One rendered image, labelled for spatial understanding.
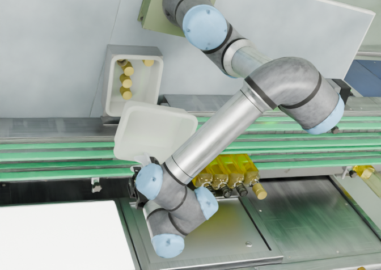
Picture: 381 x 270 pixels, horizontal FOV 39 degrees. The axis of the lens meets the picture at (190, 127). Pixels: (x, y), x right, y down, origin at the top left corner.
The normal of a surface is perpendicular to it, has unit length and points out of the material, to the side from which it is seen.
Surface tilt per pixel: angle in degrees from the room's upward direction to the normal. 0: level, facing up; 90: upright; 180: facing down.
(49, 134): 90
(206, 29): 9
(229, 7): 0
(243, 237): 90
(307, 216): 90
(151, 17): 2
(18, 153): 90
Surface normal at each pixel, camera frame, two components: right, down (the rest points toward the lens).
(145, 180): -0.63, -0.52
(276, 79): -0.06, -0.12
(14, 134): 0.18, -0.85
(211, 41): 0.19, 0.47
